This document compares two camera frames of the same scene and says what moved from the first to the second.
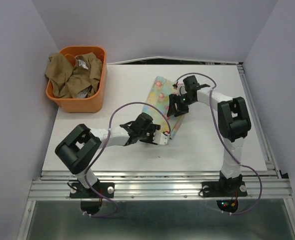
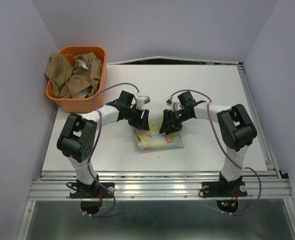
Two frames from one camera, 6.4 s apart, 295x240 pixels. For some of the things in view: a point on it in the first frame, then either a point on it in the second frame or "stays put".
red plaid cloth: (82, 63) stays put
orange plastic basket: (93, 104) stays put
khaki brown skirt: (68, 79) stays put
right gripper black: (173, 98) → (174, 126)
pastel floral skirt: (157, 98) → (152, 140)
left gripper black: (152, 127) → (142, 123)
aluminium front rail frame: (55, 185) stays put
